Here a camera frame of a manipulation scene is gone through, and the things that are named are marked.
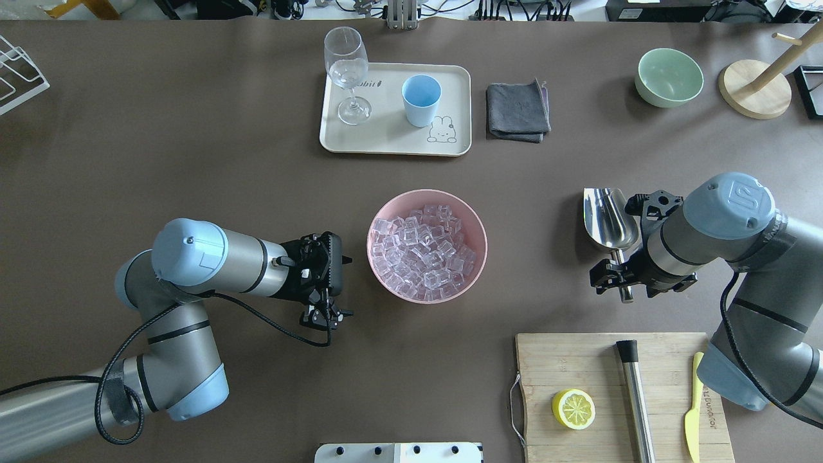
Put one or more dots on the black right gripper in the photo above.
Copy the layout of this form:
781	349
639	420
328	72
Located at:
645	276

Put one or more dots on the black framed tray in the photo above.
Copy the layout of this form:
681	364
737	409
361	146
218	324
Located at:
808	81

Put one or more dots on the white wire rack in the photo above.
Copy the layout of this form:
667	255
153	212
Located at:
21	78

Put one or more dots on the clear wine glass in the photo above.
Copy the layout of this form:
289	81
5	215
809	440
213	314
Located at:
346	64

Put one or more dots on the steel muddler with black tip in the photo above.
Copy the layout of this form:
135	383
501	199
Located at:
628	352

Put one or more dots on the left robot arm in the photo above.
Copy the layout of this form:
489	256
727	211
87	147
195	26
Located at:
171	362

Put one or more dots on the light blue cup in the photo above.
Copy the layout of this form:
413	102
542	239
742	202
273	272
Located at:
421	98

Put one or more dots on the yellow plastic knife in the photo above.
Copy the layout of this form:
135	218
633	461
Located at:
691	419

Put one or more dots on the half lemon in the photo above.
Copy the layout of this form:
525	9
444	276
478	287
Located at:
574	408

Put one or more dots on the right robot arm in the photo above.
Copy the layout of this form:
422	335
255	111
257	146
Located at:
758	354

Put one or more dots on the green ceramic bowl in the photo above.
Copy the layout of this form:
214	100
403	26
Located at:
668	78

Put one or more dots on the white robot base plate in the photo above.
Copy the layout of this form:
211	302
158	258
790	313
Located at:
400	452

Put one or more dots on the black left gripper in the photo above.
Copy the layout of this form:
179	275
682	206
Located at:
301	292

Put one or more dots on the wooden mug tree stand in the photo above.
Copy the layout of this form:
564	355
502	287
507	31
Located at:
760	90

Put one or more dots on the stainless steel ice scoop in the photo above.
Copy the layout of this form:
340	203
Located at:
607	223

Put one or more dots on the pile of clear ice cubes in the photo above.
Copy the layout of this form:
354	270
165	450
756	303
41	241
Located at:
422	255

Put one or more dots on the grey folded cloth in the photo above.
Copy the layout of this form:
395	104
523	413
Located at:
518	112

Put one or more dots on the bamboo cutting board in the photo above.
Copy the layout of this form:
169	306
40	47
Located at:
551	362

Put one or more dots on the cream rabbit tray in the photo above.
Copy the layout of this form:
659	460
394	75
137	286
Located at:
388	131

